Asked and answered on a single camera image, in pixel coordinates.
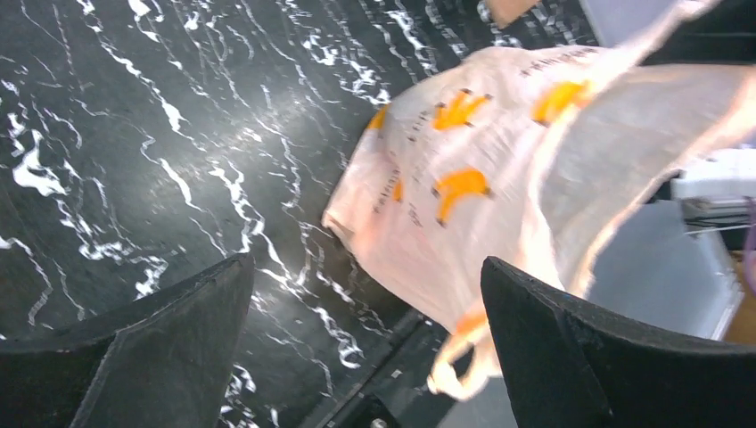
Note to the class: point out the brown wooden board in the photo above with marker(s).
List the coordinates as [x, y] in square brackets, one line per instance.
[504, 12]

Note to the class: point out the translucent peach plastic bag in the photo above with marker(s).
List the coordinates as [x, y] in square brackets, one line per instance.
[535, 157]

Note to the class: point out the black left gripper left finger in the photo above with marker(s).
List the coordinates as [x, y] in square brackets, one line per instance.
[162, 361]

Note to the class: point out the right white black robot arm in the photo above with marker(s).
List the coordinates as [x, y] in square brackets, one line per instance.
[718, 192]

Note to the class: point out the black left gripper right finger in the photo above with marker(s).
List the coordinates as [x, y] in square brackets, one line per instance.
[570, 363]

